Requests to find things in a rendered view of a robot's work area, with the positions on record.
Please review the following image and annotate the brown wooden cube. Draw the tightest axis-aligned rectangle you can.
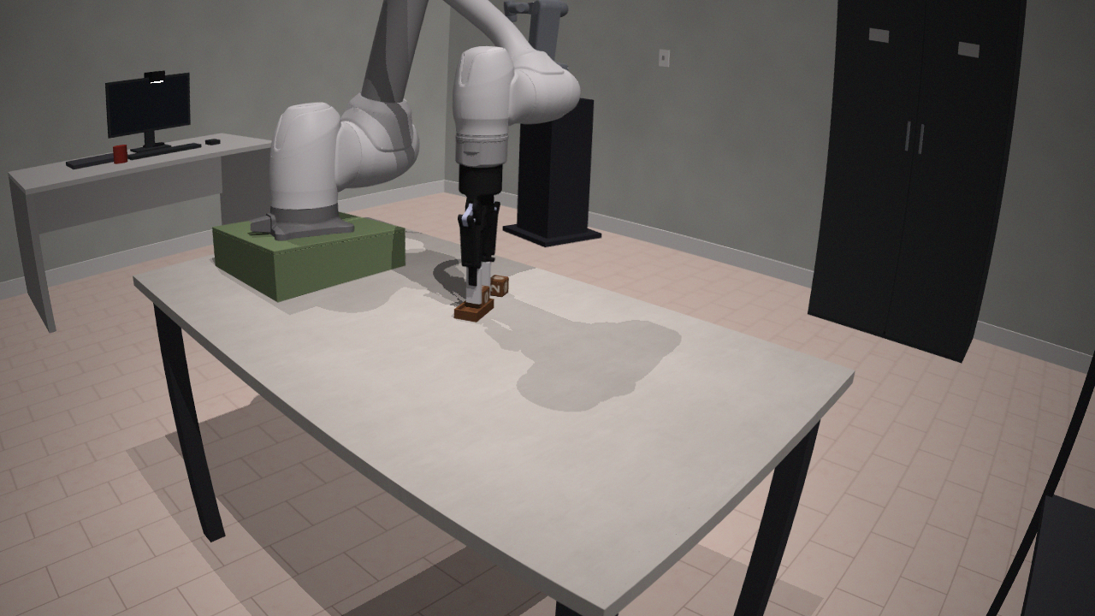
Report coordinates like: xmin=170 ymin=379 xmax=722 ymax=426
xmin=466 ymin=286 xmax=489 ymax=309
xmin=489 ymin=275 xmax=509 ymax=297

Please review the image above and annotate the brown rectangular tray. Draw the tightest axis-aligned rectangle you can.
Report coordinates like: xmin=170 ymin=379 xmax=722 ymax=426
xmin=454 ymin=299 xmax=494 ymax=323

